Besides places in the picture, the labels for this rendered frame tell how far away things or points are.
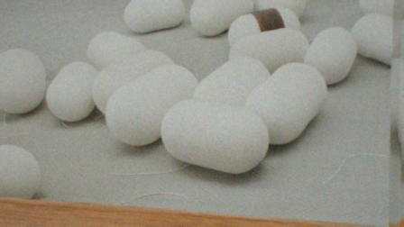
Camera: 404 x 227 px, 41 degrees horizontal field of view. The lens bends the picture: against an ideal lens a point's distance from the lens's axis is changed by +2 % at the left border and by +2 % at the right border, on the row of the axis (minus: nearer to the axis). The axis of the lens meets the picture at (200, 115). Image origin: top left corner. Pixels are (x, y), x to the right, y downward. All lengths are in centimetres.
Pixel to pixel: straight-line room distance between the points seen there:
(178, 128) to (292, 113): 3
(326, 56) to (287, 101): 5
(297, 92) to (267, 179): 3
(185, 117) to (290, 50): 7
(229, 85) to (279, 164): 3
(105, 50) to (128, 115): 7
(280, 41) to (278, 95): 6
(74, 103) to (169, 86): 4
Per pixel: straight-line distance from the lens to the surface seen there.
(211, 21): 28
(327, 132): 18
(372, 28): 23
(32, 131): 21
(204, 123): 15
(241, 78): 18
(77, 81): 21
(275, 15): 25
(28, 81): 22
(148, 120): 17
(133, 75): 20
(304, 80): 17
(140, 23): 30
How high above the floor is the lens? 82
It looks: 25 degrees down
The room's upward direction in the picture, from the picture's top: 8 degrees counter-clockwise
